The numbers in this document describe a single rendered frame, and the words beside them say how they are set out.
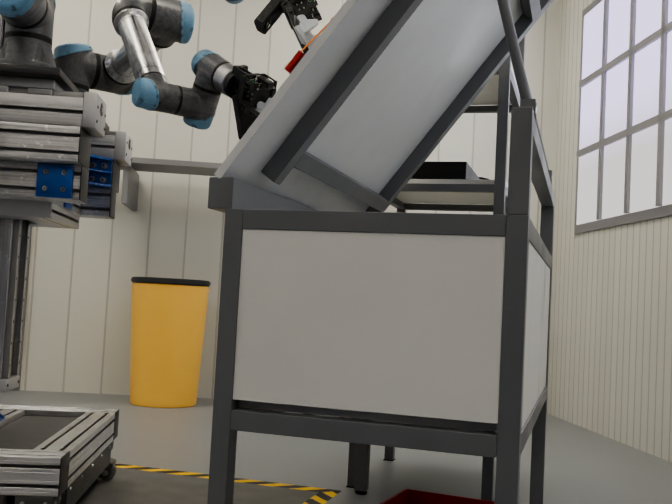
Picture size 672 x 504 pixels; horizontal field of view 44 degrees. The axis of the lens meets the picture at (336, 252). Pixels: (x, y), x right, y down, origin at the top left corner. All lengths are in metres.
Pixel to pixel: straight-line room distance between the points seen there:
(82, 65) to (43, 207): 0.62
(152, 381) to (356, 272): 3.16
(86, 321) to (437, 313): 3.85
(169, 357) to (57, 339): 0.89
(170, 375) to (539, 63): 3.02
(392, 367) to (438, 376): 0.09
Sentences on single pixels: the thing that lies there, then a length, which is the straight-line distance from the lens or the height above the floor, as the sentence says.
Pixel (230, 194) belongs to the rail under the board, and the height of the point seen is 0.83.
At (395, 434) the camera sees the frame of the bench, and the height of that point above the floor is 0.38.
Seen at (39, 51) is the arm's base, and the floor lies 1.22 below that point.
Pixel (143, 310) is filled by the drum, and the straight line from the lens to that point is 4.67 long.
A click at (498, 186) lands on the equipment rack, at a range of 2.81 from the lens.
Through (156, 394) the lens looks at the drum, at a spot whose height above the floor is 0.07.
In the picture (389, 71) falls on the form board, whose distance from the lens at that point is 2.07.
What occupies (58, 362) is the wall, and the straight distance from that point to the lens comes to 5.28.
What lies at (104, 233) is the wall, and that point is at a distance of 5.23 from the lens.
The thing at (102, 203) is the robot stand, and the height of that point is 0.89.
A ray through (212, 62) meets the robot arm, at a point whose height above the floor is 1.21.
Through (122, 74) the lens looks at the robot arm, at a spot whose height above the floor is 1.30.
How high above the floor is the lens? 0.63
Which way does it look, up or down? 3 degrees up
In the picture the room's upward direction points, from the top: 3 degrees clockwise
